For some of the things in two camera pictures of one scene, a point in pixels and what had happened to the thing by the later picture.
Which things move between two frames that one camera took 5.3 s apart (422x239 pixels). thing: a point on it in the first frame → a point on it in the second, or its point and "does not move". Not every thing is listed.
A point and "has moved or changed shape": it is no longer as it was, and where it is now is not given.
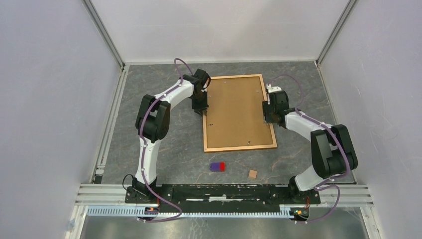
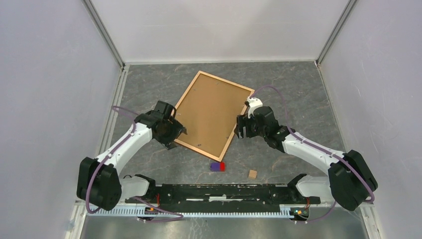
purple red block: [217, 167] does not move
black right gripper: [265, 106] → [243, 120]
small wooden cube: [252, 174] does not move
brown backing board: [235, 116] has moved or changed shape
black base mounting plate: [224, 198] does not move
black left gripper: [199, 108] → [177, 129]
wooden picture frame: [234, 118] has moved or changed shape
